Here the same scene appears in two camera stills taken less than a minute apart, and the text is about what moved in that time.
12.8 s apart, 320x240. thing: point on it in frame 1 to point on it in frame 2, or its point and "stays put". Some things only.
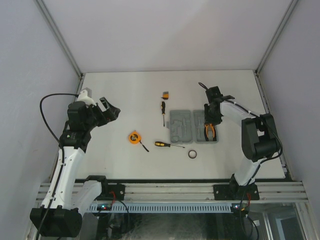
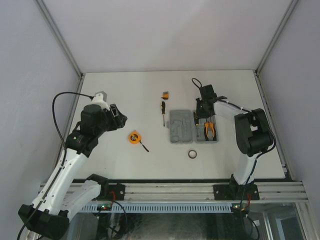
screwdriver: [163, 107] stays put
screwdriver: [162, 144] to [196, 121]
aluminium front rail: [273, 192] stays put
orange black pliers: [206, 127] stays put
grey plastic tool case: [187, 127] stays put
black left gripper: [110, 114] to [122, 118]
